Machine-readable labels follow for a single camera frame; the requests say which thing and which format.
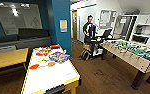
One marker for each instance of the brown backpack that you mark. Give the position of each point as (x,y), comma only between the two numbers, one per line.
(85,54)

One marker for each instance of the colourful board game box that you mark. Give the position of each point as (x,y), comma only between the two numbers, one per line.
(59,56)

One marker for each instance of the black red flat item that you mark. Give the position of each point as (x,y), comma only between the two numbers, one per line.
(55,46)

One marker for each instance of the brown wooden door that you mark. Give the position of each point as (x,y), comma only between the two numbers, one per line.
(74,25)

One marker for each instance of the person in dark jacket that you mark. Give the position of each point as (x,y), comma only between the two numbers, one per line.
(88,28)

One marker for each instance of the black wheeled cart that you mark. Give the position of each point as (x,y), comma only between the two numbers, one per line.
(99,41)

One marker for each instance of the orange bowl pale rim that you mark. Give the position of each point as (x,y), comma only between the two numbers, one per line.
(51,63)

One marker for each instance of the red game box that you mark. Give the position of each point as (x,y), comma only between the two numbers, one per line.
(43,51)

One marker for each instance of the white activity table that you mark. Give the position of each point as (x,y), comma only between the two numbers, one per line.
(51,78)

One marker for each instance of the grey bulletin board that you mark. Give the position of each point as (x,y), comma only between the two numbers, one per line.
(106,18)

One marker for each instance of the dark sofa back cushion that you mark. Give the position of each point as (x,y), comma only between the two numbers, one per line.
(32,32)

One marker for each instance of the long grey sofa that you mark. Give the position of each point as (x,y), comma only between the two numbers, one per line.
(27,43)

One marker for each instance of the wooden foosball table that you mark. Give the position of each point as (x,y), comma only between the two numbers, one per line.
(134,55)

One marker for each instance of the black built-in microwave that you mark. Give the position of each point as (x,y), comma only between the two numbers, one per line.
(140,39)

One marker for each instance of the grey framed interior window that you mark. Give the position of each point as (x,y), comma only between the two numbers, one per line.
(17,16)

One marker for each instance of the dark storage box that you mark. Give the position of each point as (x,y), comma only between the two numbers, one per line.
(131,12)

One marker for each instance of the long wooden table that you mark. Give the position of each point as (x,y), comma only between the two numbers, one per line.
(7,58)

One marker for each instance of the light grey sofa pillow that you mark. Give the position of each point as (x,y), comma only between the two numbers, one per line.
(4,49)

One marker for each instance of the small beige wall poster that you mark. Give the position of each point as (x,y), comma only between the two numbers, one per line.
(63,25)

